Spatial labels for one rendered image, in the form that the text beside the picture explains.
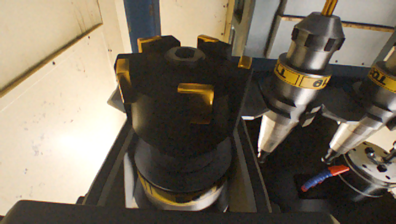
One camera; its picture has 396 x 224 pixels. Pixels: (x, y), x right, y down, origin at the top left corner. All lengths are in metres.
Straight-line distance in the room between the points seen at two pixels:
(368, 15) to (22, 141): 1.21
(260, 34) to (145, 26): 0.67
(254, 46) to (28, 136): 0.85
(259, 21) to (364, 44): 0.45
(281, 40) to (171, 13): 0.63
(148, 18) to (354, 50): 0.90
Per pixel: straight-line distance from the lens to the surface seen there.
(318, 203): 0.68
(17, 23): 0.67
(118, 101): 0.19
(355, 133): 0.29
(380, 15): 1.00
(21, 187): 0.69
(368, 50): 1.04
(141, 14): 0.21
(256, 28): 0.82
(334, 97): 0.25
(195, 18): 1.14
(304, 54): 0.18
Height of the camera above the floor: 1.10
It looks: 41 degrees up
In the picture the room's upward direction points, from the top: 176 degrees counter-clockwise
